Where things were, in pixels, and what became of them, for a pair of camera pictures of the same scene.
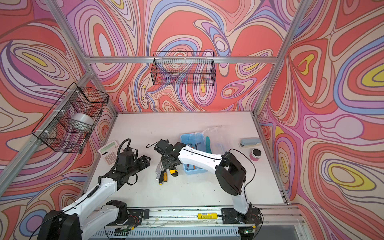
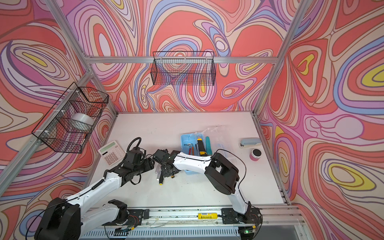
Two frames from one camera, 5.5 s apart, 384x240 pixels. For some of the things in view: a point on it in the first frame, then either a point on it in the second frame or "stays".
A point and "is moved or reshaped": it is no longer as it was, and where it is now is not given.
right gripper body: (166, 163) -> (166, 172)
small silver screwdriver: (158, 171) stays
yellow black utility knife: (174, 172) is moved or reshaped
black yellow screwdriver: (161, 177) stays
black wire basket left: (67, 126) stays
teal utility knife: (208, 149) stays
